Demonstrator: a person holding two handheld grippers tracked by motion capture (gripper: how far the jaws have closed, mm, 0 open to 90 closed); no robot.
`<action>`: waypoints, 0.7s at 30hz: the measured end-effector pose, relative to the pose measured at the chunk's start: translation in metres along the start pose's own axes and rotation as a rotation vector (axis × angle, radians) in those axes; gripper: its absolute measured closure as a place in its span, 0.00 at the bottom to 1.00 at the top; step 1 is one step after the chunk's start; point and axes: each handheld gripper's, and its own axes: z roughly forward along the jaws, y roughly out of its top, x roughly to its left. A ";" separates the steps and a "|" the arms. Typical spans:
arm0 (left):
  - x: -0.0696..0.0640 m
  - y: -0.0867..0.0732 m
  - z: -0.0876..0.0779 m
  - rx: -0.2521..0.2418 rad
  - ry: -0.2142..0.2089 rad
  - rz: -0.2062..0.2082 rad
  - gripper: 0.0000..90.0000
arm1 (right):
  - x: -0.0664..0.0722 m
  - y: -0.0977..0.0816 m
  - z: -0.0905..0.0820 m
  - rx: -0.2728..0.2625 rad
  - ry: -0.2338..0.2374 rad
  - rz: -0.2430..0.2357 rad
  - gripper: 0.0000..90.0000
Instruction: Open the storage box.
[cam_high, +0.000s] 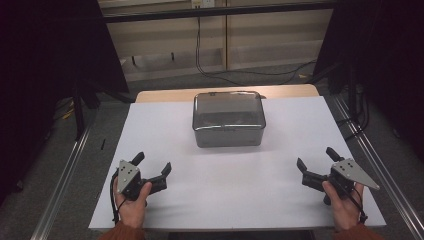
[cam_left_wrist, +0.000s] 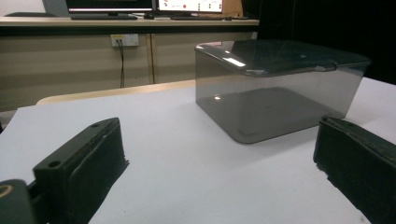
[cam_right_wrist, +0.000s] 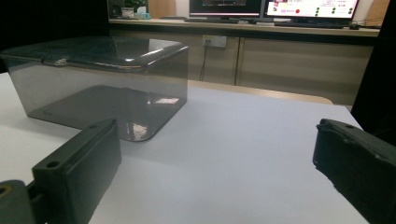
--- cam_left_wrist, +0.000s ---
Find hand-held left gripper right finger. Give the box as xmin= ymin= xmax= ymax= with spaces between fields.
xmin=313 ymin=116 xmax=396 ymax=224

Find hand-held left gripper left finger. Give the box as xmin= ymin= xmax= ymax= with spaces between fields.
xmin=33 ymin=117 xmax=130 ymax=224

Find grey translucent plastic box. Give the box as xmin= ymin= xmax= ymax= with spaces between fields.
xmin=194 ymin=50 xmax=366 ymax=145

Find grey translucent box lid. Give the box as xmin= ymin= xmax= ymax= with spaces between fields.
xmin=194 ymin=39 xmax=372 ymax=77

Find light wooden table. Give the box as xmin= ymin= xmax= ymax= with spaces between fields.
xmin=35 ymin=79 xmax=197 ymax=106

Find beige office desk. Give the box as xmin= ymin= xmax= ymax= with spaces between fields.
xmin=0 ymin=16 xmax=261 ymax=112

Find black curtain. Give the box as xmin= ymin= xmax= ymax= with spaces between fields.
xmin=242 ymin=0 xmax=396 ymax=86

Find black keyboard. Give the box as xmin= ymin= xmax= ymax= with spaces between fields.
xmin=70 ymin=14 xmax=138 ymax=21
xmin=169 ymin=15 xmax=225 ymax=21

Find computer monitor with dark screen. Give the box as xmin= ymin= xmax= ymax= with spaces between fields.
xmin=64 ymin=0 xmax=154 ymax=15

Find computer monitor with bright screen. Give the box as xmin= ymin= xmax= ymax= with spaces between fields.
xmin=157 ymin=0 xmax=224 ymax=14

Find brown cardboard box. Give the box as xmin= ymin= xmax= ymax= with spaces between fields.
xmin=221 ymin=0 xmax=244 ymax=18

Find black power cable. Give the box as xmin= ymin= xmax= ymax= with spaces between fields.
xmin=116 ymin=38 xmax=126 ymax=89

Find white wall socket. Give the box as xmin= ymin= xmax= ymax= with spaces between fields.
xmin=110 ymin=33 xmax=140 ymax=48

